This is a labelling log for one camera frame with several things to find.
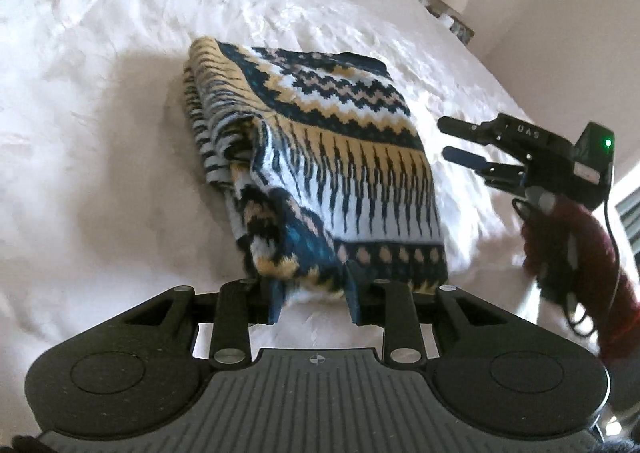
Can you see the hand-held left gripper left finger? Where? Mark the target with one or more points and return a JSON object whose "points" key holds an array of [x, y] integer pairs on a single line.
{"points": [[274, 305]]}

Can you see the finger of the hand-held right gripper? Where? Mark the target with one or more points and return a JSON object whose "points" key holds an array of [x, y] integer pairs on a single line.
{"points": [[457, 127], [465, 157]]}

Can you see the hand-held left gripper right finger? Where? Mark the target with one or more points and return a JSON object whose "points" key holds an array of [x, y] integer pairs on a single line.
{"points": [[353, 298]]}

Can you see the patterned knit sweater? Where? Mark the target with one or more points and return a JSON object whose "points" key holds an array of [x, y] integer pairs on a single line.
{"points": [[325, 143]]}

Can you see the cream bedspread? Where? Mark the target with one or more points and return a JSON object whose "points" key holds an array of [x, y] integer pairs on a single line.
{"points": [[100, 133]]}

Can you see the small dark frame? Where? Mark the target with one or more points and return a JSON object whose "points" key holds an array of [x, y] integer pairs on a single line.
{"points": [[462, 30]]}

